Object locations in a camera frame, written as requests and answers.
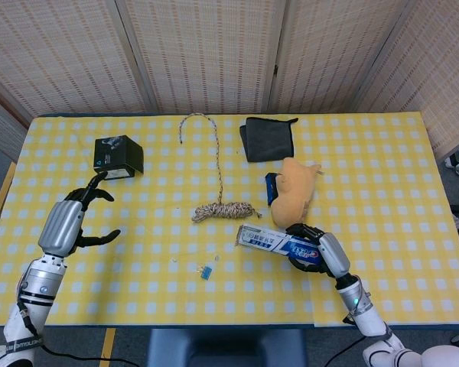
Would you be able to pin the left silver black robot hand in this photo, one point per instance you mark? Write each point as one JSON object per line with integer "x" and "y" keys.
{"x": 61, "y": 225}

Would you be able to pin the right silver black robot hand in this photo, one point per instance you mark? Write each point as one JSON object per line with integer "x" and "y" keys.
{"x": 334, "y": 254}

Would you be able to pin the blue white toothpaste carton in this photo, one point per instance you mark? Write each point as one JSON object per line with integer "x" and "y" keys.
{"x": 264, "y": 239}

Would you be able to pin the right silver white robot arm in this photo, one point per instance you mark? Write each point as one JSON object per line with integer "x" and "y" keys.
{"x": 357, "y": 302}

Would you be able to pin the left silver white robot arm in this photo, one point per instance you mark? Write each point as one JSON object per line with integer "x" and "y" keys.
{"x": 38, "y": 283}

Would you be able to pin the black cardboard box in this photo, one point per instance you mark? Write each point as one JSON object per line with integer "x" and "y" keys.
{"x": 118, "y": 156}

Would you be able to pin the blue object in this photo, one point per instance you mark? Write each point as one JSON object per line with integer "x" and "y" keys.
{"x": 271, "y": 189}

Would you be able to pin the orange plush toy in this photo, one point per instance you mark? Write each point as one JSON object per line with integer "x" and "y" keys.
{"x": 292, "y": 195}

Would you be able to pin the yellow white checked tablecloth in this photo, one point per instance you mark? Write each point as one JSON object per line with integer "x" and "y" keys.
{"x": 386, "y": 191}

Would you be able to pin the blue binder clip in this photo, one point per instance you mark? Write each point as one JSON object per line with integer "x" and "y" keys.
{"x": 206, "y": 272}

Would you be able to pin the dark grey folded cloth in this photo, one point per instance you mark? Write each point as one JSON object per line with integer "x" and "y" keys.
{"x": 269, "y": 139}

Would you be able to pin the dark grey robot torso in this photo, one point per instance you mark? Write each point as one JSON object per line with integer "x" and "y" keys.
{"x": 225, "y": 348}

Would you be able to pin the white power strip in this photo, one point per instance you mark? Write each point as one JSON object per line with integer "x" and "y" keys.
{"x": 456, "y": 158}

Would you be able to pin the woven folding screen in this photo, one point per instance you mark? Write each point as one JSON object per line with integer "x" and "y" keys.
{"x": 214, "y": 57}

